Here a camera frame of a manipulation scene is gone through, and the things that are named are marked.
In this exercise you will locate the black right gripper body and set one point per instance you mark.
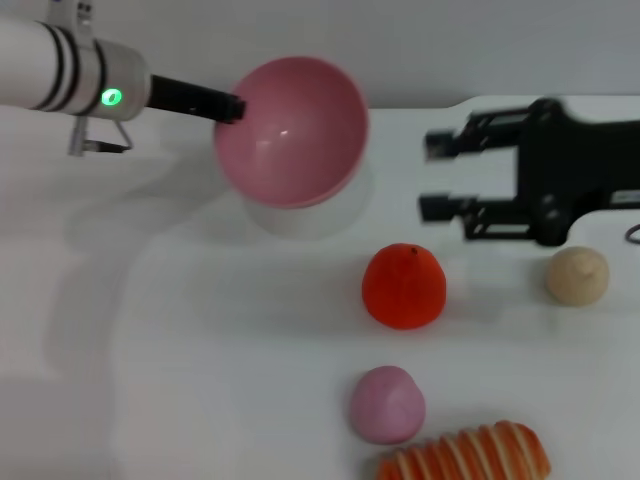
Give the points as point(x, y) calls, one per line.
point(570, 170)

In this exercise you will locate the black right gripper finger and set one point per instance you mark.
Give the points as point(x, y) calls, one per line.
point(475, 215)
point(475, 135)

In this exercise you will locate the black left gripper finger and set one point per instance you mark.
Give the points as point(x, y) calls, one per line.
point(231, 107)

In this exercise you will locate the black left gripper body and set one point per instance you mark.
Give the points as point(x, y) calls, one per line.
point(190, 97)

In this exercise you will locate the pink plastic bowl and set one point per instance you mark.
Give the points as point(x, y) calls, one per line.
point(295, 140)

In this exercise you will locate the pink toy peach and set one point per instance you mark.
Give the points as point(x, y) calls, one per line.
point(387, 407)

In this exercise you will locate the red orange toy fruit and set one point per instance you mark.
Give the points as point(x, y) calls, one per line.
point(405, 290)

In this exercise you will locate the beige toy mushroom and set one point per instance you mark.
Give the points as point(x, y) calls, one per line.
point(577, 277)

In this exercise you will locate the orange white striped toy bread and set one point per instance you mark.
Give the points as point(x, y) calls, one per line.
point(465, 450)

